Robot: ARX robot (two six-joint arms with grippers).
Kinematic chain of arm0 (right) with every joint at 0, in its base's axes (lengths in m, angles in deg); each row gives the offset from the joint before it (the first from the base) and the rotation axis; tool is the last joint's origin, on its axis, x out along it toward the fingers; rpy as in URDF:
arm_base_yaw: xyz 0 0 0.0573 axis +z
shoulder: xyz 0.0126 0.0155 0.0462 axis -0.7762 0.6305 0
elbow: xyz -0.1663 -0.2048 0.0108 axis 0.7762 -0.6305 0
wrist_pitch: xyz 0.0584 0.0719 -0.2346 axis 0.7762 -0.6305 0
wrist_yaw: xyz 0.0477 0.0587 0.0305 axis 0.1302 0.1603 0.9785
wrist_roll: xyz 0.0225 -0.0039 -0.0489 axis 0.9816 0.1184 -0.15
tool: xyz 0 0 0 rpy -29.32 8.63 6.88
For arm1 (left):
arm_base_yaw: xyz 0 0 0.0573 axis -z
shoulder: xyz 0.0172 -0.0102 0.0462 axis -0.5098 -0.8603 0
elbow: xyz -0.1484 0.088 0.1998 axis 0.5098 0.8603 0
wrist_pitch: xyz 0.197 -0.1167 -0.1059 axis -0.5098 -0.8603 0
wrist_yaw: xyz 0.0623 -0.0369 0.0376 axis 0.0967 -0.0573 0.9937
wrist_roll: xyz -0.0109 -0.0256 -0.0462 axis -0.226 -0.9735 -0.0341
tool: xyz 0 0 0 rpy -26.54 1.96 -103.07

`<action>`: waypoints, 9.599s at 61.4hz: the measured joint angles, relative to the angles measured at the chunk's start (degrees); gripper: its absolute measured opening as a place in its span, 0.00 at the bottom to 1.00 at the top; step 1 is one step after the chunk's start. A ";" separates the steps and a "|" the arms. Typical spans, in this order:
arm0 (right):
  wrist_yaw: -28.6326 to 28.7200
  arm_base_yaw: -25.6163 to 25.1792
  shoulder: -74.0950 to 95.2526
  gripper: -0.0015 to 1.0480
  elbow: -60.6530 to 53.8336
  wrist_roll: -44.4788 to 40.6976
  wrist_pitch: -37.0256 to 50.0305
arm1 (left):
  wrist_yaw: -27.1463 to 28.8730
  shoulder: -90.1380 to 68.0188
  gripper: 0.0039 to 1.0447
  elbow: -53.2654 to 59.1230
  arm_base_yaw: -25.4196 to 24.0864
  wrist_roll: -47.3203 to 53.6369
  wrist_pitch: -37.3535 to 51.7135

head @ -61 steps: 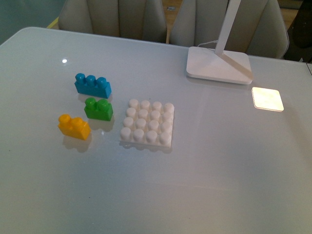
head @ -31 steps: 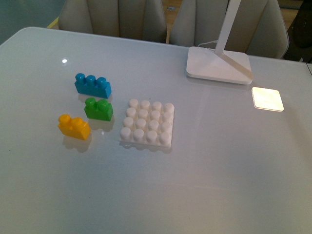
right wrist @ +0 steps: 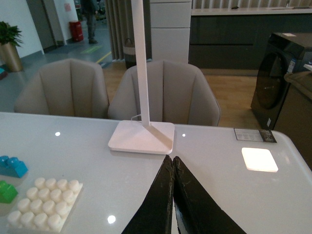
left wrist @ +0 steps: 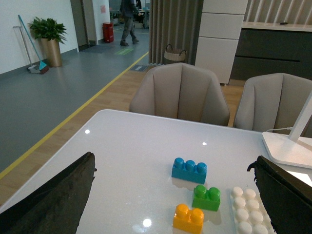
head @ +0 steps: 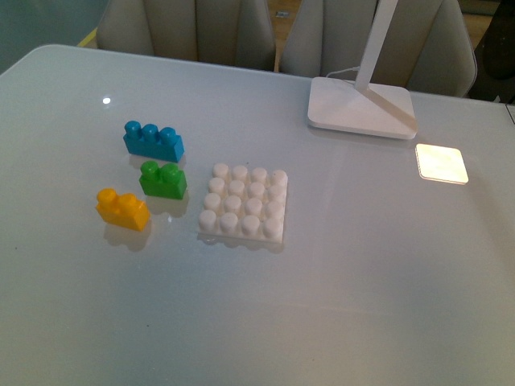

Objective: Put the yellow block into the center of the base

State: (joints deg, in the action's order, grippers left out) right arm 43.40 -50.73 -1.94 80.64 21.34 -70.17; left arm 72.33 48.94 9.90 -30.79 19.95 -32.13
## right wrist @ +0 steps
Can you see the beige curtain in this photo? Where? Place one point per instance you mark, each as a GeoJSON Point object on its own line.
{"type": "Point", "coordinates": [120, 24]}

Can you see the right beige upholstered chair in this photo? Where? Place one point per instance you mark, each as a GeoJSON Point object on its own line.
{"type": "Point", "coordinates": [178, 93]}

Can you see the black washing machine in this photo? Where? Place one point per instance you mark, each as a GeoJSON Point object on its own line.
{"type": "Point", "coordinates": [285, 53]}

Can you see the green two-stud toy block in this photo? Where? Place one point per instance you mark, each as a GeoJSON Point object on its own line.
{"type": "Point", "coordinates": [7, 192]}

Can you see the woven basket with handles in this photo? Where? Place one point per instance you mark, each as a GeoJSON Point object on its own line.
{"type": "Point", "coordinates": [129, 53]}

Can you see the blue three-stud toy block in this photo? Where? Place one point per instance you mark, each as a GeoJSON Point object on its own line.
{"type": "Point", "coordinates": [12, 166]}

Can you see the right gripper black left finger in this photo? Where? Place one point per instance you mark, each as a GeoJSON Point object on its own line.
{"type": "Point", "coordinates": [154, 216]}

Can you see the potted green plant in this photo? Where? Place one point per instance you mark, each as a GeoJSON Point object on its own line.
{"type": "Point", "coordinates": [9, 41]}

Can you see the white drawer cabinet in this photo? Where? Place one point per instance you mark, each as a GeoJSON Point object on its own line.
{"type": "Point", "coordinates": [170, 29]}

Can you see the white studded base plate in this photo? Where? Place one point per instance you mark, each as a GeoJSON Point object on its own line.
{"type": "Point", "coordinates": [47, 205]}

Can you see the person walking in background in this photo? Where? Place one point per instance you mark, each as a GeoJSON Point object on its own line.
{"type": "Point", "coordinates": [89, 9]}

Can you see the red fire extinguisher box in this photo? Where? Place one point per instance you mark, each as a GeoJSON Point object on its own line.
{"type": "Point", "coordinates": [76, 30]}

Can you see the white desk lamp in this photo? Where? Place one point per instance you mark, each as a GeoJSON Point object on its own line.
{"type": "Point", "coordinates": [143, 136]}

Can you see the beige upholstered chair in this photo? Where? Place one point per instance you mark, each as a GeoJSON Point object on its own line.
{"type": "Point", "coordinates": [178, 93]}
{"type": "Point", "coordinates": [69, 87]}

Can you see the left beige upholstered chair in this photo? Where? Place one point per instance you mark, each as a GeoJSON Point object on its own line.
{"type": "Point", "coordinates": [69, 87]}

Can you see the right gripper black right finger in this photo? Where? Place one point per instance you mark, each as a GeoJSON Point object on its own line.
{"type": "Point", "coordinates": [196, 211]}

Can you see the table label sticker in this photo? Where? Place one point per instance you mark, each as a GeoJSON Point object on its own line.
{"type": "Point", "coordinates": [260, 135]}

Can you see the dark kitchen counter cabinet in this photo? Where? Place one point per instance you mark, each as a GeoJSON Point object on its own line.
{"type": "Point", "coordinates": [237, 38]}

